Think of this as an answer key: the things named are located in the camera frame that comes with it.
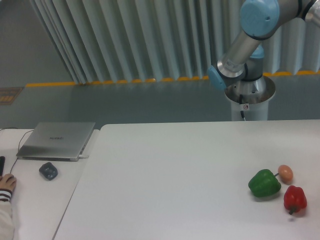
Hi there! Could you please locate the white sleeved forearm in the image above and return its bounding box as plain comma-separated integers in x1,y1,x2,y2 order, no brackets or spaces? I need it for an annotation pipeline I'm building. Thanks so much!
0,189,15,240

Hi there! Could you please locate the red bell pepper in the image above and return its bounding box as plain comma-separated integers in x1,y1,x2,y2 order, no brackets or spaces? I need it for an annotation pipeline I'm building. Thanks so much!
283,185,308,215

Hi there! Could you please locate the white pleated curtain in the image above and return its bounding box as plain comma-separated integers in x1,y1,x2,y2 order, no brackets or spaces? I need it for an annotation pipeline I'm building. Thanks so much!
28,0,320,85

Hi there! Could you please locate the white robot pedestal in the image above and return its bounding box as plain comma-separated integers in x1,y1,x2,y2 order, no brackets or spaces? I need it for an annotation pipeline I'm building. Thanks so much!
225,76,276,121

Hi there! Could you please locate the brown egg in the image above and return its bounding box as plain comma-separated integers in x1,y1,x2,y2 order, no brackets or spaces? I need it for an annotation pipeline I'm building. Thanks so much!
277,164,294,183

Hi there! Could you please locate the person's hand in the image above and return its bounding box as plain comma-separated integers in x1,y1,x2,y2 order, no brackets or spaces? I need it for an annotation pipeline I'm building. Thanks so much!
0,173,17,194

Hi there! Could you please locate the silver closed laptop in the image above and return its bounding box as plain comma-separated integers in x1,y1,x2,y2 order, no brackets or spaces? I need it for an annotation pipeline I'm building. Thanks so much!
16,122,95,162

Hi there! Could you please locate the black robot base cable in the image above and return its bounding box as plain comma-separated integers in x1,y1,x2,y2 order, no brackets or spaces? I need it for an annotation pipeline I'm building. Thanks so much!
238,93,248,122

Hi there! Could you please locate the black phone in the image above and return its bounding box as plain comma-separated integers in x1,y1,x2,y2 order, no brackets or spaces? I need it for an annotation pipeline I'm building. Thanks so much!
0,156,6,176

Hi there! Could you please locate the grey mouse cable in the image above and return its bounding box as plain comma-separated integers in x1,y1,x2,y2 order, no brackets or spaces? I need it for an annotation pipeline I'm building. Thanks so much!
0,127,35,175

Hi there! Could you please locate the green bell pepper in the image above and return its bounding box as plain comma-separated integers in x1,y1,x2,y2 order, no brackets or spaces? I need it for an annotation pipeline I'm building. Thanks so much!
248,169,282,198

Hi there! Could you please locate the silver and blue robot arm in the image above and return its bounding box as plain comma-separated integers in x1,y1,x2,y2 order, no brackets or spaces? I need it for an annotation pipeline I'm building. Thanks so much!
207,0,320,90

